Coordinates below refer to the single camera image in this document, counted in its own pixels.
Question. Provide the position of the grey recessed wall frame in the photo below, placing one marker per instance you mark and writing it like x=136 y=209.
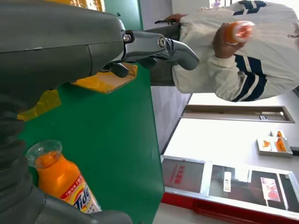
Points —
x=233 y=119

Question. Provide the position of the orange yellow panel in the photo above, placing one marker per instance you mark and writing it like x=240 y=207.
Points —
x=69 y=3

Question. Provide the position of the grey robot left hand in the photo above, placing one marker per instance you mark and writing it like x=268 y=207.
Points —
x=58 y=37

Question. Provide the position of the yellow film wrapped cardboard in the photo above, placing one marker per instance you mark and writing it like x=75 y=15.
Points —
x=105 y=82

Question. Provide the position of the white framed picture board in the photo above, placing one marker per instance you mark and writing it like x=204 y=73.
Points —
x=273 y=146

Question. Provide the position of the person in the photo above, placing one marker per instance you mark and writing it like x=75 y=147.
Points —
x=268 y=55

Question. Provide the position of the orange Tide detergent bottle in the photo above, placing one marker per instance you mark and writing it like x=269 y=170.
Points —
x=60 y=179

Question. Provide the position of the green table mat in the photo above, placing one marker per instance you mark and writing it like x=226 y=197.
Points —
x=105 y=148

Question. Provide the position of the black phone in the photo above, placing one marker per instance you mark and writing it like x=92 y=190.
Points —
x=161 y=22

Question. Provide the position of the white framed glass display cabinet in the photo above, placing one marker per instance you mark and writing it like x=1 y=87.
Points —
x=208 y=177

